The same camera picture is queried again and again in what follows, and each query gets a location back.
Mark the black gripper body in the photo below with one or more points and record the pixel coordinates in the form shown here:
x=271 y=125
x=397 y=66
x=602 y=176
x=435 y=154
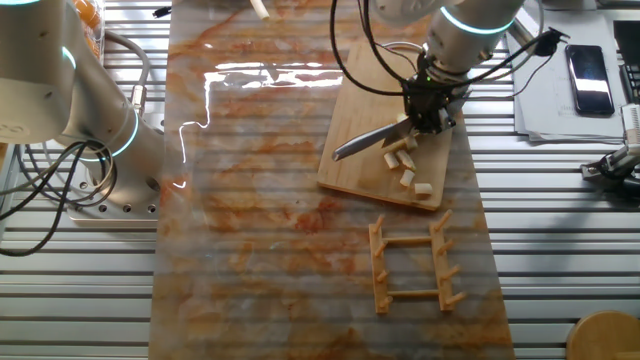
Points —
x=430 y=102

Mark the marble pattern table mat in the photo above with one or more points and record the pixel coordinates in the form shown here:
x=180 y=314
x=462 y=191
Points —
x=250 y=275

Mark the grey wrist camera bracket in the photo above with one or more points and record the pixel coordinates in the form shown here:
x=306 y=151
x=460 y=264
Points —
x=522 y=27

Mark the wooden mug tree stand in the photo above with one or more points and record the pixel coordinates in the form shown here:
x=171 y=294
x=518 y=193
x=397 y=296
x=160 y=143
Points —
x=605 y=340

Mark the silver depth camera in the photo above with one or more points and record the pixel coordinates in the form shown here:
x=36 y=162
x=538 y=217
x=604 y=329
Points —
x=632 y=125

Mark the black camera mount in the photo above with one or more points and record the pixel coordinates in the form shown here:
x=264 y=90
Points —
x=607 y=167

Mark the small black object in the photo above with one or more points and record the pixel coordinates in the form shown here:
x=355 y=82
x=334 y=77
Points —
x=161 y=12

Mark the black keyboard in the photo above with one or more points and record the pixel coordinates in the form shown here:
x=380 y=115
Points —
x=629 y=50

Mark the orange fruit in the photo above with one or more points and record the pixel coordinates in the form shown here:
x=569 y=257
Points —
x=89 y=14

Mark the wooden peg knife rack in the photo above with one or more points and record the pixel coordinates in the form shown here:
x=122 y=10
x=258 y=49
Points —
x=378 y=260

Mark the steel cleaver knife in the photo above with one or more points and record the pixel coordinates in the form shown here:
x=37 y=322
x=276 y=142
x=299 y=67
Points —
x=365 y=142

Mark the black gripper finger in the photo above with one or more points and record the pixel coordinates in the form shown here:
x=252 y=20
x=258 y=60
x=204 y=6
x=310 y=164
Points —
x=414 y=124
x=426 y=131

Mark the white scallion stalk piece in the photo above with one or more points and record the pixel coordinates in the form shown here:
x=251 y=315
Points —
x=401 y=117

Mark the wooden cutting board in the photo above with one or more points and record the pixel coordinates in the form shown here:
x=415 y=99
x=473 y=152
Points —
x=360 y=115

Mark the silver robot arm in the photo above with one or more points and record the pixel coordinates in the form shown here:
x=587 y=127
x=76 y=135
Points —
x=465 y=40

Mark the short cut scallion piece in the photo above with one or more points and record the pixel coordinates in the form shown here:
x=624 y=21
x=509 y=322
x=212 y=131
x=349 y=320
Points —
x=411 y=143
x=407 y=178
x=391 y=160
x=423 y=188
x=406 y=160

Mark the black smartphone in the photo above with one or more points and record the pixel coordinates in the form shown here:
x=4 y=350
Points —
x=590 y=80

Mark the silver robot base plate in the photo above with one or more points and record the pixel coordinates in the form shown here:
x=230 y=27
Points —
x=115 y=215

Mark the clear plastic fruit container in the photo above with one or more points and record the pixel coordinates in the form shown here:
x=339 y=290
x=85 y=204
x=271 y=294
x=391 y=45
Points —
x=97 y=45

